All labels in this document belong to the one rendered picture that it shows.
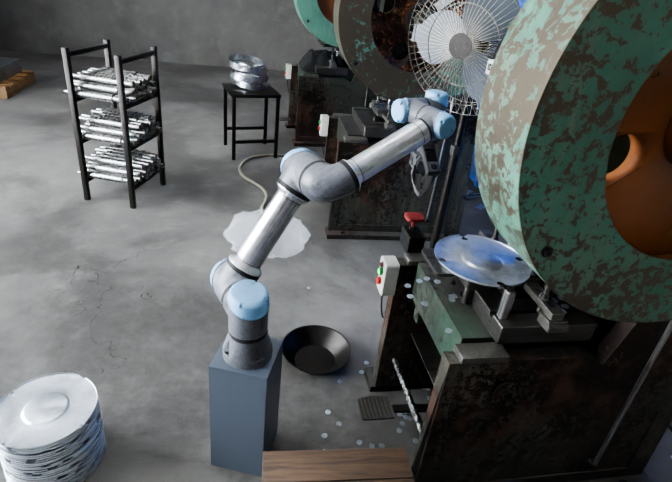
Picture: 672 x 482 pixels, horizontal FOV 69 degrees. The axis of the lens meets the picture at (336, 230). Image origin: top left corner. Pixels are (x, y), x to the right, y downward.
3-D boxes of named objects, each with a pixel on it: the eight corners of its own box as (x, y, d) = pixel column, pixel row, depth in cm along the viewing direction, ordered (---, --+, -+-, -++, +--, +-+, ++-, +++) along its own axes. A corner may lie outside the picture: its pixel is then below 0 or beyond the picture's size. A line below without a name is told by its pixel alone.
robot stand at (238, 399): (210, 465, 165) (208, 366, 144) (230, 422, 181) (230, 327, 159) (261, 477, 163) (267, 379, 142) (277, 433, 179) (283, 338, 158)
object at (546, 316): (547, 333, 133) (559, 302, 128) (517, 296, 148) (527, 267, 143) (566, 332, 134) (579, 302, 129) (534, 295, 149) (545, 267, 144)
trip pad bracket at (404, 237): (401, 280, 182) (410, 235, 172) (394, 266, 190) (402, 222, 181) (416, 280, 183) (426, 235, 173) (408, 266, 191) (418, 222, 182)
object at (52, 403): (41, 465, 135) (40, 463, 135) (-34, 426, 143) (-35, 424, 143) (118, 393, 159) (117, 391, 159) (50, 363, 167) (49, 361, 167)
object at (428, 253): (427, 309, 146) (436, 271, 140) (413, 282, 158) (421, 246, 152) (503, 307, 151) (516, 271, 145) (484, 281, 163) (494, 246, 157)
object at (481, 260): (549, 286, 140) (550, 284, 140) (455, 288, 134) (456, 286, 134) (502, 236, 165) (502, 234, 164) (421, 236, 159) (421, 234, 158)
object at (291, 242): (205, 251, 281) (205, 221, 271) (251, 219, 320) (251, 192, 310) (283, 279, 265) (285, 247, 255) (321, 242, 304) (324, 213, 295)
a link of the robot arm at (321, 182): (313, 190, 128) (456, 104, 139) (294, 175, 136) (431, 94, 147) (326, 222, 135) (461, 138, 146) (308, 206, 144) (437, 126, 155)
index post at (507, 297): (499, 319, 136) (509, 291, 132) (494, 312, 139) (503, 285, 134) (508, 319, 137) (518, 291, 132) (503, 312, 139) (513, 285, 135)
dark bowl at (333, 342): (283, 387, 198) (284, 375, 195) (278, 337, 224) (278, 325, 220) (355, 383, 204) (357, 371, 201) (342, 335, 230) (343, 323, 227)
